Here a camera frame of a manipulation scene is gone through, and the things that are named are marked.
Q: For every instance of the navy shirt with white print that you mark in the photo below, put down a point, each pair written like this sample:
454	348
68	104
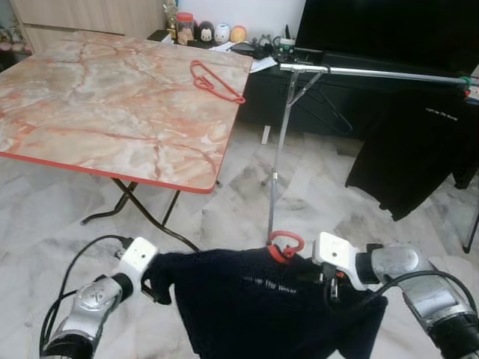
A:
262	314

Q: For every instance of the black shirt with white print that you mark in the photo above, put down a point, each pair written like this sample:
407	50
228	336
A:
412	149

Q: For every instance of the red hanger with green hook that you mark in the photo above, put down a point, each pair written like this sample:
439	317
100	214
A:
465	84

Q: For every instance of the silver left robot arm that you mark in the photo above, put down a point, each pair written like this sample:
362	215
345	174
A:
90	307

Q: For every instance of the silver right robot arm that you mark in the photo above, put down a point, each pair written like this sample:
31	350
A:
426	292

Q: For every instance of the marble-top folding table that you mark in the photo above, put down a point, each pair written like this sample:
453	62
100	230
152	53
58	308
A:
112	105

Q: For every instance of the black TV console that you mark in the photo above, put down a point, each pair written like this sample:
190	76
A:
258	105

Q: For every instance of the silver metal clothes rack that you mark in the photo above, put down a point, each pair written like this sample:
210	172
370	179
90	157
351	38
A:
359	72

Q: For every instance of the white paper stack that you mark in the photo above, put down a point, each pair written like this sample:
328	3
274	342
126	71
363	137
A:
262	64

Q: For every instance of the black wallet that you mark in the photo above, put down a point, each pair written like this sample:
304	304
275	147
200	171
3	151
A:
243	49

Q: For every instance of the black television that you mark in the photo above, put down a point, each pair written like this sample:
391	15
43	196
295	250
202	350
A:
374	30

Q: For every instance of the red-lidded jar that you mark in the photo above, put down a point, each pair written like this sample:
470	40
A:
185	30

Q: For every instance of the white round plush toy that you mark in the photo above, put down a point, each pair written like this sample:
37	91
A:
222	34

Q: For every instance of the orange round plush toy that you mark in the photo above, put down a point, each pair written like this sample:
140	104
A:
239	34

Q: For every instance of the light wooden cabinet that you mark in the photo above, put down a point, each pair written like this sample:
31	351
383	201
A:
90	19

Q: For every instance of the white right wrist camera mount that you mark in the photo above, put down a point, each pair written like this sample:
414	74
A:
337	250

